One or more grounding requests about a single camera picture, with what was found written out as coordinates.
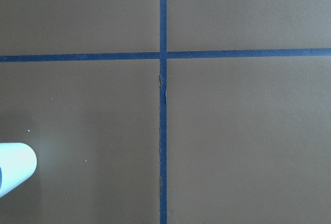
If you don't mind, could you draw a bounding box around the light blue cup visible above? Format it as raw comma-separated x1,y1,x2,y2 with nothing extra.
1,143,37,197

